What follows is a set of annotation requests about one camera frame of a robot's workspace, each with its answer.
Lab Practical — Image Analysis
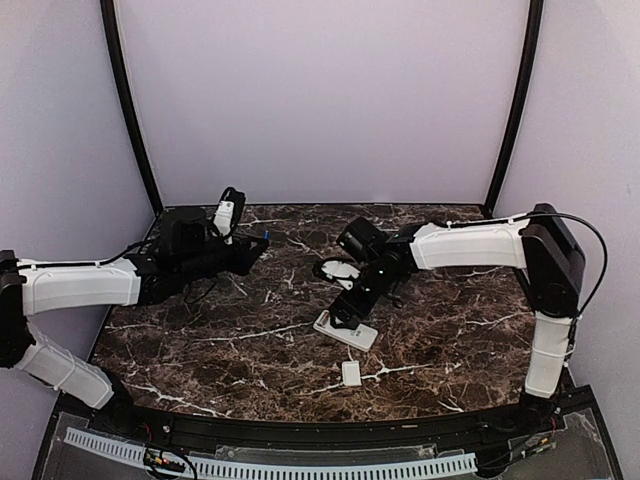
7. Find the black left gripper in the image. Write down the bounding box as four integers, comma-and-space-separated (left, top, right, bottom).
177, 231, 268, 284

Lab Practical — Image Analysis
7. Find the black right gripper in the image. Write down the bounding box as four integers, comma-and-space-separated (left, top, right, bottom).
328, 261, 400, 329

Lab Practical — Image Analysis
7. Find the white remote control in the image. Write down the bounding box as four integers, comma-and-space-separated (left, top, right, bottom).
313, 310, 378, 352

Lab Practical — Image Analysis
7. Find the white battery cover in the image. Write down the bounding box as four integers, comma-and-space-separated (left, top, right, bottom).
341, 361, 362, 387

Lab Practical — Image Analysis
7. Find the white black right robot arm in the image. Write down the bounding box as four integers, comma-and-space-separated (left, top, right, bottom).
314, 203, 593, 434

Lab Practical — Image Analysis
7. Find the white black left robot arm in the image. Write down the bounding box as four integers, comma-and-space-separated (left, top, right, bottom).
1, 201, 269, 436

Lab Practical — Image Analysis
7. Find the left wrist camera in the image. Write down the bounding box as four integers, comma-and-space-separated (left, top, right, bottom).
211, 186, 246, 245

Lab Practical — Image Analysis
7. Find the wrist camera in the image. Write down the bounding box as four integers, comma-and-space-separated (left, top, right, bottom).
312, 257, 360, 290
211, 186, 246, 245

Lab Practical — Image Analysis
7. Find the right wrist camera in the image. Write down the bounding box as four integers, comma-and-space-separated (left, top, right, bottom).
312, 257, 360, 290

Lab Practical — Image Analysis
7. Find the white slotted cable duct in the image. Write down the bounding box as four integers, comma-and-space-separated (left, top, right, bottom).
63, 427, 477, 479

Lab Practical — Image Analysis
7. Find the black front rail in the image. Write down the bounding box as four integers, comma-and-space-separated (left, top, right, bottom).
91, 402, 565, 452

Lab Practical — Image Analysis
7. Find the black left corner frame post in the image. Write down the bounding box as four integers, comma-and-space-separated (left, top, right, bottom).
99, 0, 164, 217

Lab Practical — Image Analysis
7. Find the black corner frame post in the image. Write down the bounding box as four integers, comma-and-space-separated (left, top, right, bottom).
482, 0, 544, 218
99, 0, 164, 217

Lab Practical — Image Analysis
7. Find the black right corner frame post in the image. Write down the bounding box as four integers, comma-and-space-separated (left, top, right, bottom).
482, 0, 544, 218

